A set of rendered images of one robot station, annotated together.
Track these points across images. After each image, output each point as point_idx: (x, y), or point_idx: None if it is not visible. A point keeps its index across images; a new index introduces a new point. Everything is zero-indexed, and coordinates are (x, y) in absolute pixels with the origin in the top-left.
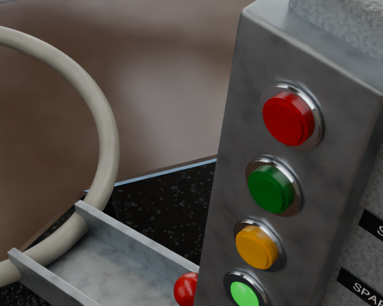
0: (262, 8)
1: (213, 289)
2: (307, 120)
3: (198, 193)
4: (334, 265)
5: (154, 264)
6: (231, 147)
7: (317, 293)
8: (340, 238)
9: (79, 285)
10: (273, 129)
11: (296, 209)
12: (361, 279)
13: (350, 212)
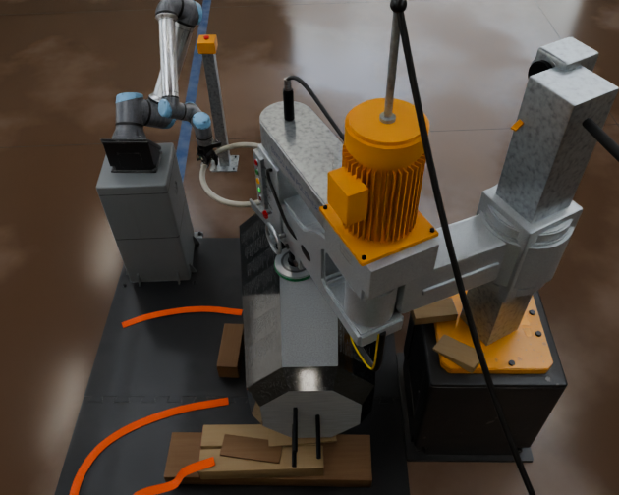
0: (254, 149)
1: (257, 190)
2: (256, 162)
3: None
4: (265, 184)
5: None
6: (254, 166)
7: (263, 188)
8: (263, 179)
9: (262, 209)
10: (254, 163)
11: (258, 174)
12: (267, 186)
13: (263, 175)
